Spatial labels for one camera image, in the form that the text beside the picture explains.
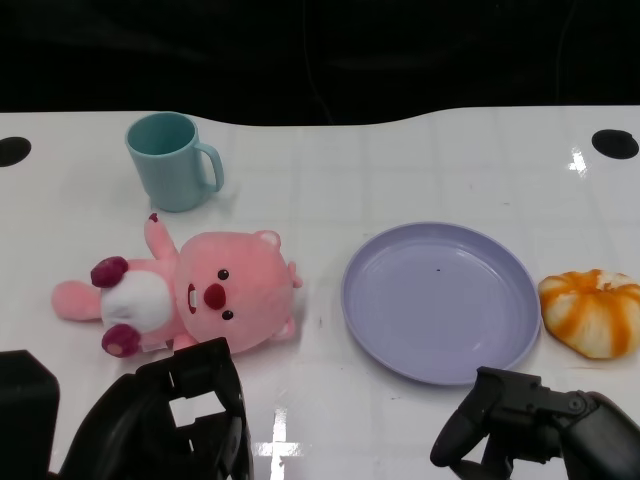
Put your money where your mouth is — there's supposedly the pink plush beaver doll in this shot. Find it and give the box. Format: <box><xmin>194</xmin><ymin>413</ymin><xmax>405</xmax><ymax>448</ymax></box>
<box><xmin>52</xmin><ymin>212</ymin><xmax>305</xmax><ymax>357</ymax></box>

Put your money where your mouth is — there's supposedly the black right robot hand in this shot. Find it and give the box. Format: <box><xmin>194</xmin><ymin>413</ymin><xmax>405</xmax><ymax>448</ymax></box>
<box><xmin>429</xmin><ymin>366</ymin><xmax>640</xmax><ymax>480</ymax></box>

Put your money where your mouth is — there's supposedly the teal plastic mug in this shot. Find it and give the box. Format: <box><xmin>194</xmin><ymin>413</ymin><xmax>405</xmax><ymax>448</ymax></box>
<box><xmin>124</xmin><ymin>111</ymin><xmax>225</xmax><ymax>214</ymax></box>

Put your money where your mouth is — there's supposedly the orange white striped bun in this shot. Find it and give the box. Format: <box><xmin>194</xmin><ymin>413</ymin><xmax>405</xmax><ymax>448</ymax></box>
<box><xmin>537</xmin><ymin>268</ymin><xmax>640</xmax><ymax>360</ymax></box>

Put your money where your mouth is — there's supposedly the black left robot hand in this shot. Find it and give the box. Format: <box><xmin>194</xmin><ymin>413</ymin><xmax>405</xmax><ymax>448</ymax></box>
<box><xmin>0</xmin><ymin>337</ymin><xmax>254</xmax><ymax>480</ymax></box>

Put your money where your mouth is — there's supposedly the purple plastic plate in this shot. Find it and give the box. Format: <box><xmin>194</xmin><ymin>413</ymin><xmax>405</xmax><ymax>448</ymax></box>
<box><xmin>341</xmin><ymin>221</ymin><xmax>544</xmax><ymax>387</ymax></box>

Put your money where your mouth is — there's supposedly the black round table grommet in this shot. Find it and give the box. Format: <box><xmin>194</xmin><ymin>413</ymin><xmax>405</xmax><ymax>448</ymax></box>
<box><xmin>591</xmin><ymin>128</ymin><xmax>640</xmax><ymax>161</ymax></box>
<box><xmin>0</xmin><ymin>136</ymin><xmax>33</xmax><ymax>168</ymax></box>

